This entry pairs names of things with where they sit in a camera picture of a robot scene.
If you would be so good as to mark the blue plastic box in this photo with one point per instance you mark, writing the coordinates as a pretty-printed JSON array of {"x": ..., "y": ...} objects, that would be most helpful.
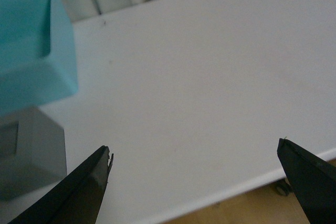
[{"x": 38, "y": 59}]

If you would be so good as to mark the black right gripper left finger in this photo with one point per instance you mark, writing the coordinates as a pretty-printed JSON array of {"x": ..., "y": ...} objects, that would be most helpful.
[{"x": 78, "y": 197}]

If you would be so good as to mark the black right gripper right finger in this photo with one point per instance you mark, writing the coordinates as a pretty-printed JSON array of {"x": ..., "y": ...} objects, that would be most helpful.
[{"x": 311, "y": 179}]

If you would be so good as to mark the gray cube with round hole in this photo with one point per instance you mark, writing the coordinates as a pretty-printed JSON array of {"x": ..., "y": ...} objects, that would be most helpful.
[{"x": 33, "y": 152}]

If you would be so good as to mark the table caster wheel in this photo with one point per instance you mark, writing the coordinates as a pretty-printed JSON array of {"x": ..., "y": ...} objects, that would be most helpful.
[{"x": 283, "y": 188}]

